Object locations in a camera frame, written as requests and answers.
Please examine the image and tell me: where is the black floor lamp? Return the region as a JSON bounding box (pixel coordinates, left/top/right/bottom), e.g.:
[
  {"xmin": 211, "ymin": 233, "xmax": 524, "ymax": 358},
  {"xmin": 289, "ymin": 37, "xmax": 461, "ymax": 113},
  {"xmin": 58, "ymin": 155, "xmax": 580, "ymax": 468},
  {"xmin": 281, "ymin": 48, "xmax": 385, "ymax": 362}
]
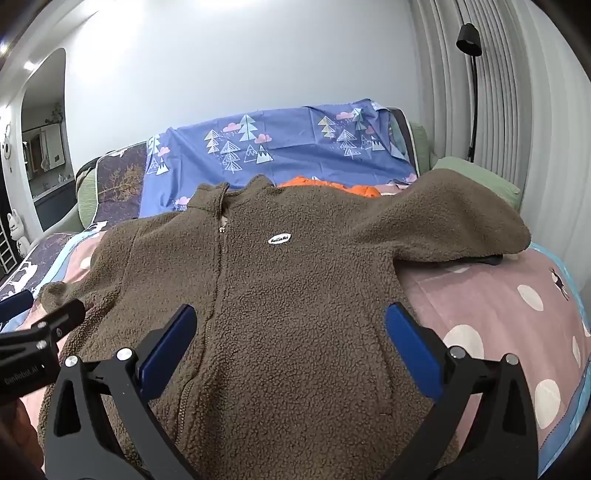
[{"xmin": 456, "ymin": 23, "xmax": 484, "ymax": 162}]

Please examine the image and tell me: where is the orange puffer jacket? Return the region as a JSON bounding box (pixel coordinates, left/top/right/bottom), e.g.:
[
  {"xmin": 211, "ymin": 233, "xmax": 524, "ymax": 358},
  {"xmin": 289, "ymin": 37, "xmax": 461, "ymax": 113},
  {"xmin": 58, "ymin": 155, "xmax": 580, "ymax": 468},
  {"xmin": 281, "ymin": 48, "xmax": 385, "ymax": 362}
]
[{"xmin": 277, "ymin": 175, "xmax": 382, "ymax": 199}]

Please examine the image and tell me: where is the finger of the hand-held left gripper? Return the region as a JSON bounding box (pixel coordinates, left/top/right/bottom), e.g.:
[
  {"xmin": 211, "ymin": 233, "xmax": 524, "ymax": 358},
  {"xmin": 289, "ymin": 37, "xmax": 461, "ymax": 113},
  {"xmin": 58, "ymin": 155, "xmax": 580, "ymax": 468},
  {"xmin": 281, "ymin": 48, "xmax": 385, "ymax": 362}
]
[
  {"xmin": 0, "ymin": 299, "xmax": 87, "ymax": 365},
  {"xmin": 0, "ymin": 290, "xmax": 34, "ymax": 325}
]

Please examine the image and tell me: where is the green pillow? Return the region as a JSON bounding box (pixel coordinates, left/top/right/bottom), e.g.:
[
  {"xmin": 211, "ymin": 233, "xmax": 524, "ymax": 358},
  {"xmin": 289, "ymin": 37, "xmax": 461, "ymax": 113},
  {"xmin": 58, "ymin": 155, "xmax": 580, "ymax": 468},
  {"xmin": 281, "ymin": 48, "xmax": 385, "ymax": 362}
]
[
  {"xmin": 409, "ymin": 122, "xmax": 435, "ymax": 172},
  {"xmin": 431, "ymin": 156, "xmax": 522, "ymax": 208}
]

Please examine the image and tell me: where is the arched wall mirror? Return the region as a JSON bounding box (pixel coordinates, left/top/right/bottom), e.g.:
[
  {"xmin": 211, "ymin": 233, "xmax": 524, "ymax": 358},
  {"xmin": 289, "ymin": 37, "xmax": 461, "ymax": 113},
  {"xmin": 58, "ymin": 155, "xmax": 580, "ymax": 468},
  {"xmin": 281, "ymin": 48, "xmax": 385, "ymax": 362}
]
[{"xmin": 21, "ymin": 48, "xmax": 77, "ymax": 232}]

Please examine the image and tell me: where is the blue tree-print sheet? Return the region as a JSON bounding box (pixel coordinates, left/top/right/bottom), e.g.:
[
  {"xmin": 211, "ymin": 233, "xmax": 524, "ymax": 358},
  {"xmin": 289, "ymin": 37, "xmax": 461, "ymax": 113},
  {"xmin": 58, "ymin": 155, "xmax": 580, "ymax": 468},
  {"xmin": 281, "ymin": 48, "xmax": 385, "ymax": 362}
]
[{"xmin": 139, "ymin": 99, "xmax": 421, "ymax": 219}]

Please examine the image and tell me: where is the dark purple patterned quilt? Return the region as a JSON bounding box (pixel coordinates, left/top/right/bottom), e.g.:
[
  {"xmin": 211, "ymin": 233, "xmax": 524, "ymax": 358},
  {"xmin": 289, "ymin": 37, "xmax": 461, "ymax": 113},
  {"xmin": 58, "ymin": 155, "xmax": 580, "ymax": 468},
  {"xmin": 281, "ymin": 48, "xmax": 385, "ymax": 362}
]
[{"xmin": 0, "ymin": 141, "xmax": 148, "ymax": 305}]

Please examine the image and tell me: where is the pink polka-dot blanket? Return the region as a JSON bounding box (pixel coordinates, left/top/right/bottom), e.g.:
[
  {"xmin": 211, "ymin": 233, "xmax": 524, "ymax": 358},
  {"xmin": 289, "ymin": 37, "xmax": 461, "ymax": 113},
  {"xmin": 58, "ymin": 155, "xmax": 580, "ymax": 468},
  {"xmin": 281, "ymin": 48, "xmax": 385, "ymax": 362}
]
[{"xmin": 18, "ymin": 226, "xmax": 591, "ymax": 472}]

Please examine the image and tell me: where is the white curtain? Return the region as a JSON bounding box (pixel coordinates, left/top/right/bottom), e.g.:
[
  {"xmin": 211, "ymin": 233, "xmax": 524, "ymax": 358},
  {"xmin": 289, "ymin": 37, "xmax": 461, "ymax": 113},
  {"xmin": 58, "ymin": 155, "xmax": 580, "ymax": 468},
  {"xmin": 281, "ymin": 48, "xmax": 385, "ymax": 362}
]
[{"xmin": 411, "ymin": 0, "xmax": 573, "ymax": 278}]

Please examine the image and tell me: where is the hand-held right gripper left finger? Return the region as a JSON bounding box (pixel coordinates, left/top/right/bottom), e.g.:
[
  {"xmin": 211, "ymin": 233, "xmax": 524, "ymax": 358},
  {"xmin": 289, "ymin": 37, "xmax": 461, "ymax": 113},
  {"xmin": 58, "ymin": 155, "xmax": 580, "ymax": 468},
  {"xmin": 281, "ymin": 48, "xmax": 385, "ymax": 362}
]
[{"xmin": 39, "ymin": 304, "xmax": 204, "ymax": 480}]

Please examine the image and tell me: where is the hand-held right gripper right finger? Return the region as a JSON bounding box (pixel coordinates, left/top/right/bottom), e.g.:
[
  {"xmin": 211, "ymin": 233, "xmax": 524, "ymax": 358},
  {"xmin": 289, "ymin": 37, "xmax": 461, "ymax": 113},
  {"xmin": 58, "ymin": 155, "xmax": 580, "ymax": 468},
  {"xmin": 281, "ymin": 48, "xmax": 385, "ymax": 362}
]
[{"xmin": 385, "ymin": 302, "xmax": 541, "ymax": 480}]

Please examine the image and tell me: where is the teal pillow with dark piping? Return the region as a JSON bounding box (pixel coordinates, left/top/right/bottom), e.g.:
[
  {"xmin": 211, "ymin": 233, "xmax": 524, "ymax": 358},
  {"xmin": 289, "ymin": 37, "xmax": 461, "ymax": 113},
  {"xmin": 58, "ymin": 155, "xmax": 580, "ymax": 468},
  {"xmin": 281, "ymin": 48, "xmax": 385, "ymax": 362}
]
[{"xmin": 387, "ymin": 108, "xmax": 417, "ymax": 163}]

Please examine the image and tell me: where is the brown fleece jacket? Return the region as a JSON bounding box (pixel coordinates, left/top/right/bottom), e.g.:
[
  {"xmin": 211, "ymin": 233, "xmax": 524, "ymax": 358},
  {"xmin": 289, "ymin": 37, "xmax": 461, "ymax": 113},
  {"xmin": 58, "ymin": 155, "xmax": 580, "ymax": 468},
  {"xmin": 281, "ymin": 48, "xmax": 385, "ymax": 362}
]
[{"xmin": 37, "ymin": 168, "xmax": 532, "ymax": 480}]

